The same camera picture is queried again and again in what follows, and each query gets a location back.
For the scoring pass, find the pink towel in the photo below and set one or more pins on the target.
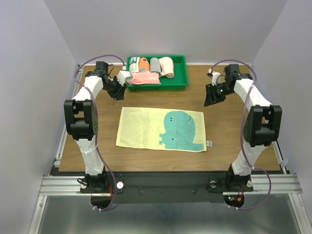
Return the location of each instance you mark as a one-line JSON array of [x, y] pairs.
[[144, 78], [167, 67]]

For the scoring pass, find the orange rolled towel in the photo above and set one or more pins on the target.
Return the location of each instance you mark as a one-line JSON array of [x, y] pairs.
[[144, 65]]

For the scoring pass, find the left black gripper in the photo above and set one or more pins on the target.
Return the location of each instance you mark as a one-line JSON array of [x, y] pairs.
[[119, 94]]

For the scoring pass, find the yellow green towel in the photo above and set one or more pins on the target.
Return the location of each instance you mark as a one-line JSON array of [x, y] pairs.
[[162, 129]]

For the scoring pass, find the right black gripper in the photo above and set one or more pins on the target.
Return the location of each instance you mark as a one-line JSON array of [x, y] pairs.
[[211, 98]]

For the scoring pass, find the grey rolled towel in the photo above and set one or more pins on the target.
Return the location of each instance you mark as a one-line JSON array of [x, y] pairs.
[[155, 66]]

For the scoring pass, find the green plastic tray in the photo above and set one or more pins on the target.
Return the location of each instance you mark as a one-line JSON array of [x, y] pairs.
[[178, 82]]

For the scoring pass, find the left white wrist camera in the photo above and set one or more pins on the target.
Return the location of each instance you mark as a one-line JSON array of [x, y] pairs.
[[123, 76]]

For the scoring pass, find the white green rolled towel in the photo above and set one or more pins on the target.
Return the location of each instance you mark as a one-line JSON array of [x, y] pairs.
[[134, 65]]

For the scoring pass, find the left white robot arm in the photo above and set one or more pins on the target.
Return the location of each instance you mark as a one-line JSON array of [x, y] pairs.
[[81, 121]]

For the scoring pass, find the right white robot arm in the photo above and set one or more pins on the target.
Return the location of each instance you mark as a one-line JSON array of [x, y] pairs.
[[260, 124]]

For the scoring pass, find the pink rolled towel in tray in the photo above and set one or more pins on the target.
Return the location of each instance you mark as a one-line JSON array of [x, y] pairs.
[[144, 78]]

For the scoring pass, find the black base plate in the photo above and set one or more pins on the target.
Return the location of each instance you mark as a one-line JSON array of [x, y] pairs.
[[162, 187]]

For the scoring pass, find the aluminium frame rail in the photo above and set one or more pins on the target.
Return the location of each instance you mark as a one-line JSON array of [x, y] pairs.
[[62, 209]]

